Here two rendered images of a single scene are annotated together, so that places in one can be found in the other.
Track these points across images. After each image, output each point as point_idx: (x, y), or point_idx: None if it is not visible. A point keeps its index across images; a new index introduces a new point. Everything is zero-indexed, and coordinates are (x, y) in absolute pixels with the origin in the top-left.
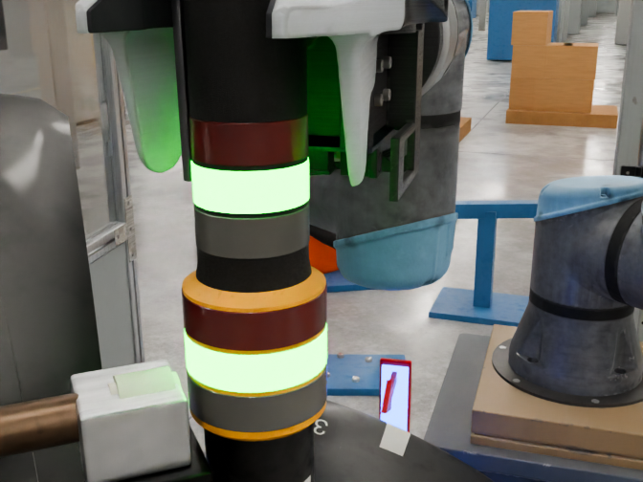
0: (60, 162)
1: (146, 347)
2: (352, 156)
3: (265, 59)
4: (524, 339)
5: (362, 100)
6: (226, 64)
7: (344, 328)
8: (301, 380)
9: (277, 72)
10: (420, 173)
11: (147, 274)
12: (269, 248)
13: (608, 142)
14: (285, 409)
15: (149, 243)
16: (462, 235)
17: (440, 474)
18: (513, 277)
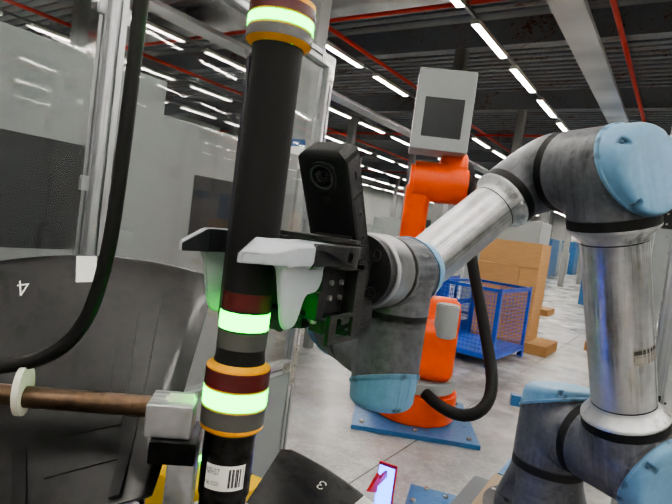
0: (202, 304)
1: (299, 450)
2: (280, 315)
3: (250, 270)
4: (504, 484)
5: (288, 293)
6: (235, 269)
7: (434, 470)
8: (243, 411)
9: (254, 275)
10: (394, 347)
11: (312, 402)
12: (239, 348)
13: None
14: (233, 423)
15: (319, 382)
16: None
17: None
18: None
